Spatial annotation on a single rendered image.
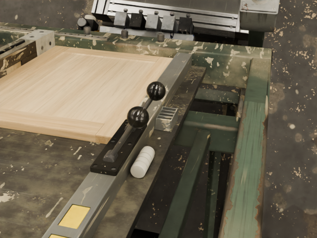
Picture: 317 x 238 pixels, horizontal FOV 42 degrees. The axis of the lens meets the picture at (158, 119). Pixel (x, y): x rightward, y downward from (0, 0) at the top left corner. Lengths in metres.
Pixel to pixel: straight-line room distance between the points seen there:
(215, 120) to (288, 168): 1.16
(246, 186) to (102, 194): 0.24
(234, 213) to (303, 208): 1.59
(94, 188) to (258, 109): 0.45
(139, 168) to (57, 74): 0.56
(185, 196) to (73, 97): 0.42
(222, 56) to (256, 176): 0.69
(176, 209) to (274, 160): 1.45
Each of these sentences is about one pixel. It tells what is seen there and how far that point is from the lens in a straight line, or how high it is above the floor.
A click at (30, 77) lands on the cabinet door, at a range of 1.26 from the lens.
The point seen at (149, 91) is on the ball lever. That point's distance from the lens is 0.80.
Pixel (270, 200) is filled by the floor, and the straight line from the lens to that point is 2.22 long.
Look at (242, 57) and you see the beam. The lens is 1.36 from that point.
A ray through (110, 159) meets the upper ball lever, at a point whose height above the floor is 1.49.
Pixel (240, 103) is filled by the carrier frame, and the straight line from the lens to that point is 1.45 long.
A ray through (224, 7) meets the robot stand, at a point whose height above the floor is 0.21.
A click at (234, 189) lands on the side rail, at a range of 0.71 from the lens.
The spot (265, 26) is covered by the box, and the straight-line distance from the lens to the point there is 1.50.
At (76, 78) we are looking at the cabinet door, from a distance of 1.23.
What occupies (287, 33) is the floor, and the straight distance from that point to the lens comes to 2.36.
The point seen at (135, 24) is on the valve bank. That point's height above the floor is 0.76.
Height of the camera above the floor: 2.21
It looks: 76 degrees down
